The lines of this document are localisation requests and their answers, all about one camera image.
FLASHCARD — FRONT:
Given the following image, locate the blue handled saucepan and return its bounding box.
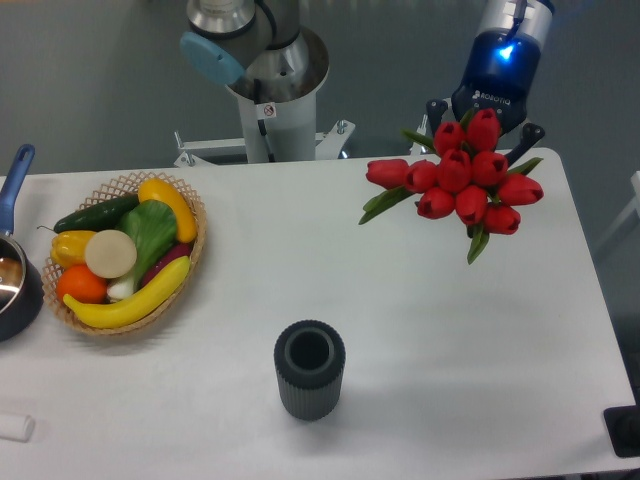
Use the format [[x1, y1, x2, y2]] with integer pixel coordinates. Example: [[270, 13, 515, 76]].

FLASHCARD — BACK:
[[1, 144, 44, 342]]

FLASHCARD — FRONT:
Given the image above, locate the purple eggplant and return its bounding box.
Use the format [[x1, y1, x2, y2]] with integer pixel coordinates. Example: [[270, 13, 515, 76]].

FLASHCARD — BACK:
[[140, 243, 192, 287]]

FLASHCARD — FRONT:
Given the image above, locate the green leafy vegetable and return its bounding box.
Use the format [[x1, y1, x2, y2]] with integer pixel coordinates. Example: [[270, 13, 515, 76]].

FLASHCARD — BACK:
[[107, 200, 177, 303]]

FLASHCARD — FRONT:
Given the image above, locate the black box at edge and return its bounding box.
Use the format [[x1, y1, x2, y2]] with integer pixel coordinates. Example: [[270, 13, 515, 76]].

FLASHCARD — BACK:
[[603, 405, 639, 458]]

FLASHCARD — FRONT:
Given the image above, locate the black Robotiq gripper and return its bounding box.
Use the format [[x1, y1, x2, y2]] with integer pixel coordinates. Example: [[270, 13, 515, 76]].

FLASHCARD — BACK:
[[426, 30, 545, 167]]

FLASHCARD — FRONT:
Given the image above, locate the yellow plastic banana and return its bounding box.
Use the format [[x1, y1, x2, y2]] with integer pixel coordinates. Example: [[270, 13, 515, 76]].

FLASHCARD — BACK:
[[63, 256, 191, 329]]

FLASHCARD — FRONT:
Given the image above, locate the red tulip bouquet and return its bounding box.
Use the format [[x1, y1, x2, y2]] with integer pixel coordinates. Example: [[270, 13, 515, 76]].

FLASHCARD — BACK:
[[359, 108, 544, 264]]

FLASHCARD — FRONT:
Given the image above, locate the dark green cucumber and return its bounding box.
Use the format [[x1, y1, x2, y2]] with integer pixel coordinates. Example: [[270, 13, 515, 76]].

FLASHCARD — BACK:
[[39, 194, 139, 234]]

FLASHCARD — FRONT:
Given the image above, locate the yellow bell pepper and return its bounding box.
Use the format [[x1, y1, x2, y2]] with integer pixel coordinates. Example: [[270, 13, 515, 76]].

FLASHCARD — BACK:
[[50, 230, 96, 269]]

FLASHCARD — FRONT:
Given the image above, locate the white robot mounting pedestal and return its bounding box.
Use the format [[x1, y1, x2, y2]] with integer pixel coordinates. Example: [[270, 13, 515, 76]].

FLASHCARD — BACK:
[[174, 86, 356, 167]]

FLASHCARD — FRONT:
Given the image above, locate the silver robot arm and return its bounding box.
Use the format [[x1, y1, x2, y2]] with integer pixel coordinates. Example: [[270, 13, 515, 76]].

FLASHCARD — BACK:
[[180, 1, 555, 163]]

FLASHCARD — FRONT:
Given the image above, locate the dark grey ribbed vase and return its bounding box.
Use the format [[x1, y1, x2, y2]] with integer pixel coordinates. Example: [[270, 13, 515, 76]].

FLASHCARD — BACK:
[[273, 319, 346, 421]]

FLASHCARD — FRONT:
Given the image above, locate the white cylinder object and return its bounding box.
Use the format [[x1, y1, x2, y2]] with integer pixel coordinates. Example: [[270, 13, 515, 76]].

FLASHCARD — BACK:
[[0, 412, 36, 443]]

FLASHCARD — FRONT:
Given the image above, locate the white frame at right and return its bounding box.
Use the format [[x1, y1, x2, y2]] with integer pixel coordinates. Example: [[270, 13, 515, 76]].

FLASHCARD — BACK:
[[594, 171, 639, 258]]

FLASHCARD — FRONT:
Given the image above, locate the orange plastic fruit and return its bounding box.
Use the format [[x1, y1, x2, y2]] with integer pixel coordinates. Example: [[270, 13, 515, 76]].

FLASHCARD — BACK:
[[56, 265, 107, 304]]

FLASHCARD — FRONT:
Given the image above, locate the yellow squash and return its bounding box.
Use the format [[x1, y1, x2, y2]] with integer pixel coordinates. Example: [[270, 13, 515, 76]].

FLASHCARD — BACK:
[[138, 178, 197, 243]]

